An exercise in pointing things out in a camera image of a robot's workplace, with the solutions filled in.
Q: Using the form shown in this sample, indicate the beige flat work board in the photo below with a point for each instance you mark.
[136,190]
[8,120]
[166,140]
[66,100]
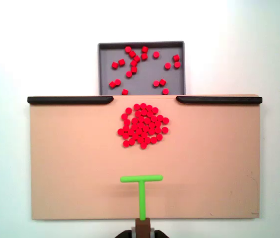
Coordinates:
[68,161]

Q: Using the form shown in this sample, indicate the red cylindrical granule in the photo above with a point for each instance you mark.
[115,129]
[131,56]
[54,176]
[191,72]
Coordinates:
[145,130]
[147,120]
[136,106]
[124,92]
[133,132]
[164,130]
[144,135]
[121,62]
[152,127]
[127,122]
[128,49]
[135,120]
[156,54]
[165,91]
[140,125]
[149,107]
[151,132]
[117,82]
[124,116]
[126,128]
[158,130]
[132,141]
[159,137]
[136,58]
[120,131]
[112,84]
[139,131]
[165,120]
[176,58]
[144,49]
[167,66]
[154,117]
[143,145]
[133,69]
[144,56]
[138,113]
[155,110]
[158,123]
[160,117]
[134,127]
[147,140]
[134,63]
[126,143]
[143,106]
[177,65]
[129,74]
[128,110]
[144,112]
[162,82]
[132,53]
[140,140]
[156,83]
[153,138]
[150,114]
[115,65]
[141,119]
[126,134]

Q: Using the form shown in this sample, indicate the green T-shaped pusher tool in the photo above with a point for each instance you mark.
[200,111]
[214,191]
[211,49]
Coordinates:
[142,198]

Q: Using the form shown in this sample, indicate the black foam edge rail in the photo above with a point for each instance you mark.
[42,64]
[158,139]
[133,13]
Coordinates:
[70,100]
[219,100]

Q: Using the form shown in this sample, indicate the grey shallow plastic tray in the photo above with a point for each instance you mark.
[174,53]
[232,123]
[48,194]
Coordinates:
[145,79]

